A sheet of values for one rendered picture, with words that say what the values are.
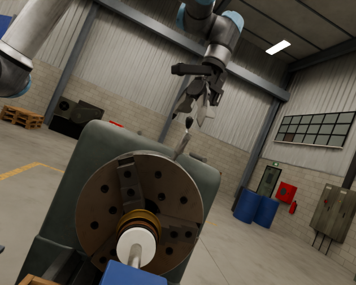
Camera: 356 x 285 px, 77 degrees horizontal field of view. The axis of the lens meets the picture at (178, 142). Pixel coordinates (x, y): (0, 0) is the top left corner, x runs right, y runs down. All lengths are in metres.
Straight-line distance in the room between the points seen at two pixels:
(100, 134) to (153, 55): 10.51
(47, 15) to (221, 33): 0.50
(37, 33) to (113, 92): 9.93
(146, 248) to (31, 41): 0.65
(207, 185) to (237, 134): 11.24
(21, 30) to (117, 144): 0.41
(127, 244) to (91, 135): 0.39
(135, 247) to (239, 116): 11.69
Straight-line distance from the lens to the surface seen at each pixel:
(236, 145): 11.96
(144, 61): 11.05
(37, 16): 0.82
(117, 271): 0.31
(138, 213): 0.48
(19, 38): 0.82
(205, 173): 0.74
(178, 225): 0.54
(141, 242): 0.44
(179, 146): 0.59
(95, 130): 0.73
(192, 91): 0.68
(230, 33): 0.73
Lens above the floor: 1.27
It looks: 1 degrees up
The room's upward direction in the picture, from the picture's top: 23 degrees clockwise
